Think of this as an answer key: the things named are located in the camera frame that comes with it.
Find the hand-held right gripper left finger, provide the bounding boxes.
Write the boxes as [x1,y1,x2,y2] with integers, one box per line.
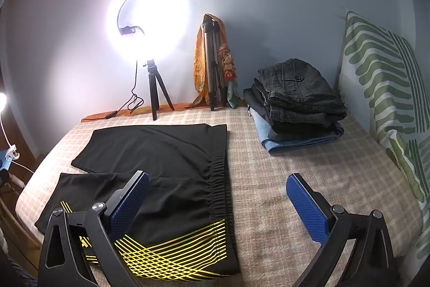
[38,170,150,287]

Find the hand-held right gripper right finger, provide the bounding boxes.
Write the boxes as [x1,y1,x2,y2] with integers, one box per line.
[285,173,397,287]

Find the black pants with yellow lines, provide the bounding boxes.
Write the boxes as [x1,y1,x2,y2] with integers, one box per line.
[34,123,241,280]

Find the grey tweed folded pants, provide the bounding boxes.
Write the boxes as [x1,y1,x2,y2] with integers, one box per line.
[254,58,347,128]

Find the beige checkered blanket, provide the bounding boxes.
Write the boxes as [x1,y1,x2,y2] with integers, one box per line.
[15,105,424,287]

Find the light blue folded jeans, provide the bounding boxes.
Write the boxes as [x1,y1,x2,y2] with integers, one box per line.
[251,112,345,153]

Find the orange bed sheet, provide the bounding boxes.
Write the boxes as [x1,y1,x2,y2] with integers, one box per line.
[82,102,202,121]

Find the small black tripod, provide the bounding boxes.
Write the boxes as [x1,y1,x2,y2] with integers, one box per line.
[143,59,175,121]

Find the green and white patterned pillow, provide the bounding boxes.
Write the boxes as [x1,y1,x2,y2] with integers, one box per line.
[338,11,430,269]

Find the silver folded tripod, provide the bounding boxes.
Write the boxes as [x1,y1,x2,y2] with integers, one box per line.
[202,16,227,112]

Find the folded tripod with orange scarf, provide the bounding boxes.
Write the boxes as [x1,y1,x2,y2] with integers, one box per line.
[188,13,241,110]

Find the black power cable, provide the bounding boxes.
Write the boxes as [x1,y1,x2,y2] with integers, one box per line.
[81,60,145,122]

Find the white ring light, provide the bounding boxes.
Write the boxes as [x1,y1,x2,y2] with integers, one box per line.
[106,0,189,61]

